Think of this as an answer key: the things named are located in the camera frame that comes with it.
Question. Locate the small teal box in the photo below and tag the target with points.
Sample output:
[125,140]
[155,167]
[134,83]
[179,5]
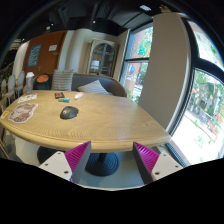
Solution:
[63,100]

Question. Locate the striped cushion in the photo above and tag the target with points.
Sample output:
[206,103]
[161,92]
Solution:
[62,80]

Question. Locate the white paper sheet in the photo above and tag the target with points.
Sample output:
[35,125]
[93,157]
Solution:
[27,98]

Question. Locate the light grey pillow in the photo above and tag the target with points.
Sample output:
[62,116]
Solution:
[94,87]

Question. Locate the blue wall poster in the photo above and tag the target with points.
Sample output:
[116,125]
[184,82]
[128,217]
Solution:
[33,56]

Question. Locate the grey lidded cup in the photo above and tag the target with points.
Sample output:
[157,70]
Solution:
[29,82]

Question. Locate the orange round cushion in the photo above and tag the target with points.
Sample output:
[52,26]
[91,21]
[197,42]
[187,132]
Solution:
[42,78]

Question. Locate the beige mouse pad with print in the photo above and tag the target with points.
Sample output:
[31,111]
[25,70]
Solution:
[23,113]

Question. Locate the wooden oval table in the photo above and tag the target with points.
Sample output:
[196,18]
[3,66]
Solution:
[109,123]

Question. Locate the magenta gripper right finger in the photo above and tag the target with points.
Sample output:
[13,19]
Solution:
[153,166]

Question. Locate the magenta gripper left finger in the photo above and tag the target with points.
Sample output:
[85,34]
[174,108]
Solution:
[69,165]

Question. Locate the black computer mouse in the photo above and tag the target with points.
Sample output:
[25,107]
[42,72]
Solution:
[69,112]

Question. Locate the black and orange box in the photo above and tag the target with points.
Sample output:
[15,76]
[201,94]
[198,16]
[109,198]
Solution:
[59,95]

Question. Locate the white oval object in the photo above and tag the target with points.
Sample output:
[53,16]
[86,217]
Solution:
[78,95]

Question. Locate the grey sofa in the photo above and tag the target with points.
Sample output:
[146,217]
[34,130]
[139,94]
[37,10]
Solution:
[110,84]

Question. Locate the black round table base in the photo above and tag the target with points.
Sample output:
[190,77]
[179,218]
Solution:
[102,164]

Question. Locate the arched glass cabinet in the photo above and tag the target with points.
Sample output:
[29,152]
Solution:
[102,57]

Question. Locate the white chair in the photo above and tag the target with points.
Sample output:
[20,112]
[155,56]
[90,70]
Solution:
[15,85]

